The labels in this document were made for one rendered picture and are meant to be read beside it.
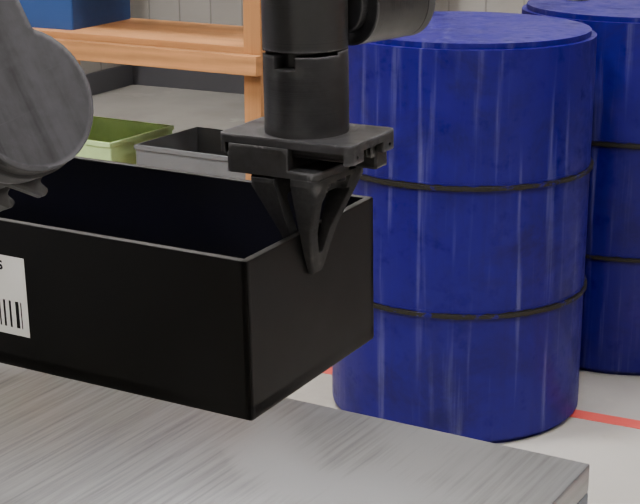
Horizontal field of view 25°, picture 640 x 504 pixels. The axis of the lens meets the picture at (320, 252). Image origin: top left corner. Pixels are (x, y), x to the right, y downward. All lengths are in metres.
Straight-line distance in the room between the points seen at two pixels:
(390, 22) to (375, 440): 0.59
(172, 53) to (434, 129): 1.61
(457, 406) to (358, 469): 2.02
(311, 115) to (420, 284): 2.40
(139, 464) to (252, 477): 0.11
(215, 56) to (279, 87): 3.64
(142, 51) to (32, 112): 3.98
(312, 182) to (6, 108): 0.26
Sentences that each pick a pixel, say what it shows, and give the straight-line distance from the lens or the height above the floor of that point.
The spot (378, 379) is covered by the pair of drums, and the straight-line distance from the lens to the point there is 3.47.
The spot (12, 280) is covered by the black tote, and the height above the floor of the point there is 1.08.
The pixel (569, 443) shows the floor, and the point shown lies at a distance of 3.52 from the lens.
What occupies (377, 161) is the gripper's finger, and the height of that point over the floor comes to 1.17.
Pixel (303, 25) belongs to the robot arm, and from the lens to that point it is 0.94.
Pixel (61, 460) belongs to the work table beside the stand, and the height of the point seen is 0.80.
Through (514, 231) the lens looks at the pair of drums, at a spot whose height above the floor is 0.52.
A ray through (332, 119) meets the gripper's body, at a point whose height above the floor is 1.21.
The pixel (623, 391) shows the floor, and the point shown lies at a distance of 3.85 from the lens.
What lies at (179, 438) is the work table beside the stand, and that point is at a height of 0.80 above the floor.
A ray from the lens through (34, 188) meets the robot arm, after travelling 0.80.
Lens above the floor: 1.39
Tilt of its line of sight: 16 degrees down
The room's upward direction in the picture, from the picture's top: straight up
